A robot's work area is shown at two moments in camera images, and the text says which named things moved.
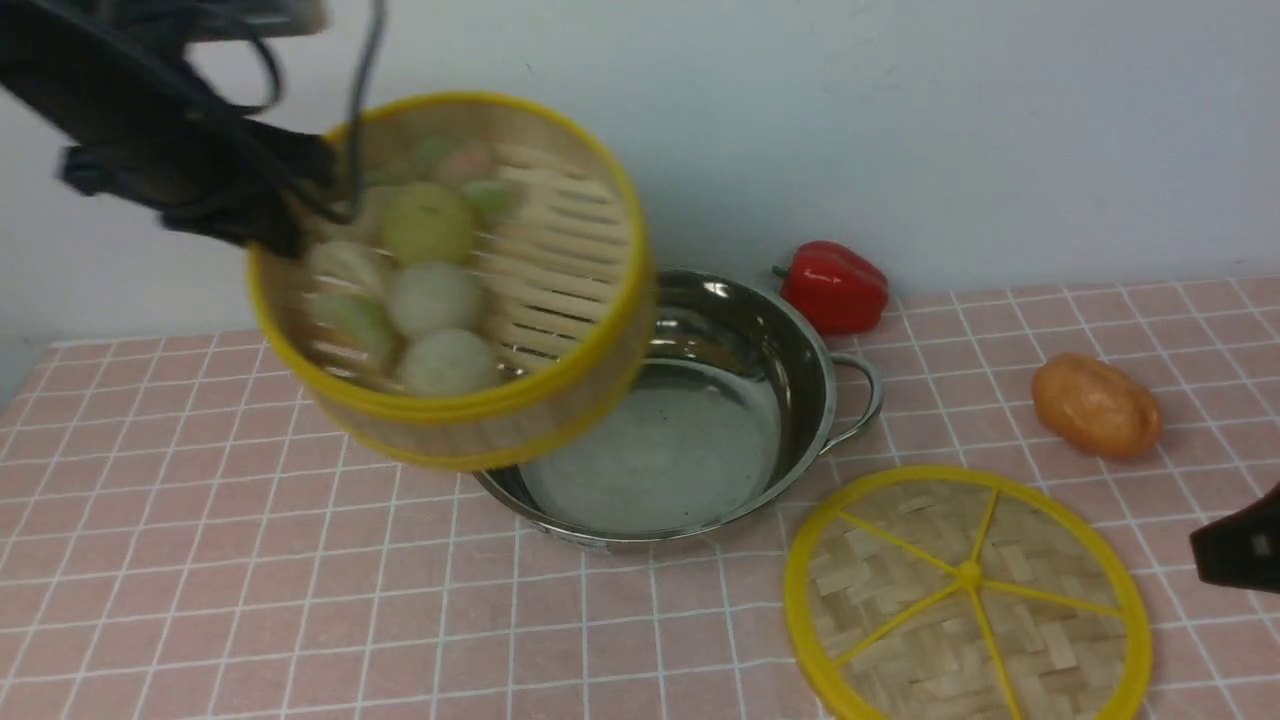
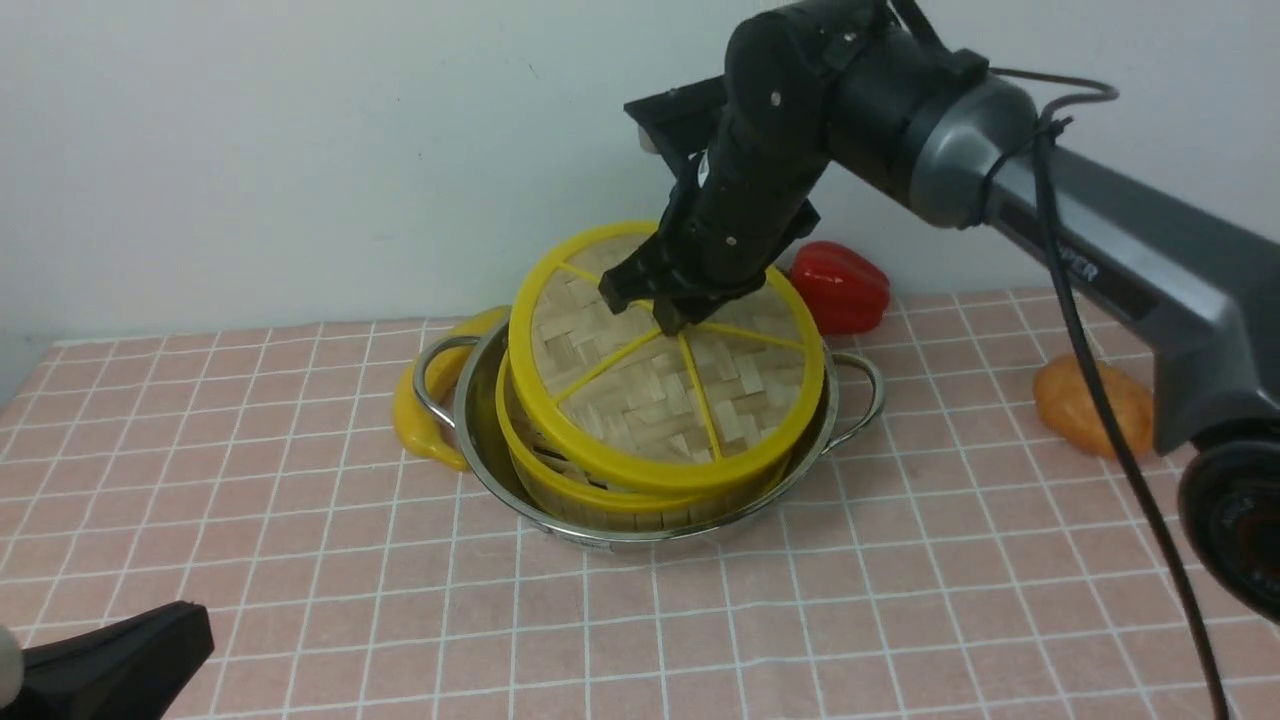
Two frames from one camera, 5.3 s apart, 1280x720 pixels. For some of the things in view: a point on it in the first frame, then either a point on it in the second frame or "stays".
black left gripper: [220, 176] to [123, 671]
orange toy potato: [1096, 405] stays
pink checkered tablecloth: [177, 544] stays
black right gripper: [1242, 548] to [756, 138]
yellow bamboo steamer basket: [490, 302] to [574, 496]
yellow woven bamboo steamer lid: [966, 593] to [730, 391]
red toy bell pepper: [837, 289] stays
